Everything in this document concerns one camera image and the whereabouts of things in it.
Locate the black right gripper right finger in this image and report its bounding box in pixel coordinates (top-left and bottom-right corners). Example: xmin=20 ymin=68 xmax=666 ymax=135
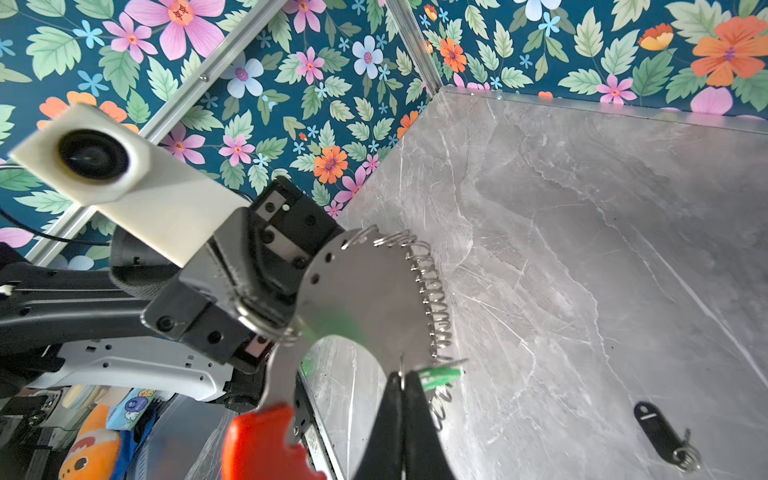
xmin=404 ymin=371 xmax=455 ymax=480

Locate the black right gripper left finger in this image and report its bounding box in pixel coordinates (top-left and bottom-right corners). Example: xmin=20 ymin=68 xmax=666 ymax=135
xmin=354 ymin=372 xmax=405 ymax=480

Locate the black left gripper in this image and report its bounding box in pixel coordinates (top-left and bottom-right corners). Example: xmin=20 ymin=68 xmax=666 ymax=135
xmin=142 ymin=177 xmax=344 ymax=368

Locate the metal keyring holder red handle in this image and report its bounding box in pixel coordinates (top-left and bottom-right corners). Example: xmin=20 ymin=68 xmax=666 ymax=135
xmin=221 ymin=226 xmax=461 ymax=479

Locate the green tag key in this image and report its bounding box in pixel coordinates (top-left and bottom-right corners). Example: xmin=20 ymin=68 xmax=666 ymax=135
xmin=294 ymin=300 xmax=461 ymax=391

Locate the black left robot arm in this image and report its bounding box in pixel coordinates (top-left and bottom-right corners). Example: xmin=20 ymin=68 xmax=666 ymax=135
xmin=1 ymin=179 xmax=341 ymax=412

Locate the orange plush toy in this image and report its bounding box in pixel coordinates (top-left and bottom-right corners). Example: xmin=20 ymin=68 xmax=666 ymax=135
xmin=57 ymin=405 xmax=121 ymax=480

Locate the black tag key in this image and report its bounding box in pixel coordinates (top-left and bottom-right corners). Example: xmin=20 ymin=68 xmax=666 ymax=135
xmin=633 ymin=401 xmax=701 ymax=474

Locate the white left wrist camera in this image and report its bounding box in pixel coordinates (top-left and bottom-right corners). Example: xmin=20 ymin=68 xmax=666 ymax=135
xmin=10 ymin=104 xmax=248 ymax=267

